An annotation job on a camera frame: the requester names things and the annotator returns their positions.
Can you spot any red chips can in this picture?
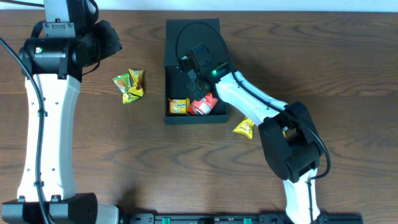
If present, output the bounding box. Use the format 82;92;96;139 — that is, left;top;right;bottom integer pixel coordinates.
188;93;219;116

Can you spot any orange biscuit packet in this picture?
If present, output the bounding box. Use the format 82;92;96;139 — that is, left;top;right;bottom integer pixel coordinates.
168;98;190;115

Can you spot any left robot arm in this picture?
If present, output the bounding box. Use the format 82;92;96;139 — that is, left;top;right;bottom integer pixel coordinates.
1;0;122;224

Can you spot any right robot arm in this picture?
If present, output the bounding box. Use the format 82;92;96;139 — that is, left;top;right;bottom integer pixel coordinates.
177;44;326;223

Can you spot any dark green open box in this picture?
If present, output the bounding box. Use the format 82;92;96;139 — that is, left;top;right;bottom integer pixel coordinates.
164;19;229;125

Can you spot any yellow orange snack packet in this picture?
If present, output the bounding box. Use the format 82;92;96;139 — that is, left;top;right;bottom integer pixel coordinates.
233;116;254;139

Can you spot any yellow-green chocolate snack packet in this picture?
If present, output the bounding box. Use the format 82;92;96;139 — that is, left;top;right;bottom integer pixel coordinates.
128;69;144;96

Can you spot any green snack packet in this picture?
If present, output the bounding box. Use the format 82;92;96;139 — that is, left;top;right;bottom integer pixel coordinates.
113;73;139;104

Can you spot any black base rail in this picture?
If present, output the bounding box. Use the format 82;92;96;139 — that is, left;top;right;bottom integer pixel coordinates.
119;212;363;224

